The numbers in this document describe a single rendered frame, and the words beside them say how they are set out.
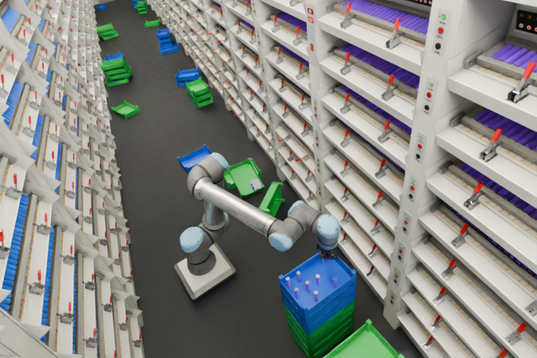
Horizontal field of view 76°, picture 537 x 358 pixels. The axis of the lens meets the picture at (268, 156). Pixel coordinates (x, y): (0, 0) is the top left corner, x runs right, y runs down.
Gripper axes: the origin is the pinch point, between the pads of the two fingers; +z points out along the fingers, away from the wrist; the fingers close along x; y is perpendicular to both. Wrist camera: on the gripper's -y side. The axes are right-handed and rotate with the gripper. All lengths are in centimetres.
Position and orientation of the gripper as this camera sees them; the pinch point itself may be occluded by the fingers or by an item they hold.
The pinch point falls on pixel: (325, 252)
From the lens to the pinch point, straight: 176.5
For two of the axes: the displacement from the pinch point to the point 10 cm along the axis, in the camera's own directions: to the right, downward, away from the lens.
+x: 9.9, -1.3, -0.4
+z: 1.1, 5.9, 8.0
